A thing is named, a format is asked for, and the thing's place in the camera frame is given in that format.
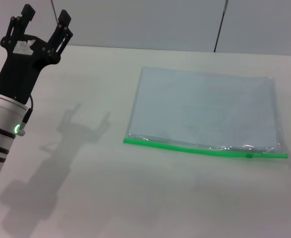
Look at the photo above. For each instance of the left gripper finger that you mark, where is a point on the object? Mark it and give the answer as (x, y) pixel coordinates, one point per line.
(61, 34)
(16, 24)

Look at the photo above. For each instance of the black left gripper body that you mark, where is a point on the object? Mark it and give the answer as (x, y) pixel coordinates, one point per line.
(18, 72)

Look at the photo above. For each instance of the clear green-zip document bag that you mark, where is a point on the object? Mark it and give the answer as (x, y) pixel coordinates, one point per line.
(204, 106)

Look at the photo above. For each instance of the black background pole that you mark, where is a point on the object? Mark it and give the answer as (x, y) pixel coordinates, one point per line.
(220, 27)

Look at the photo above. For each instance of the green zipper slider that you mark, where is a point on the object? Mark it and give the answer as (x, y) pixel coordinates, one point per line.
(249, 156)

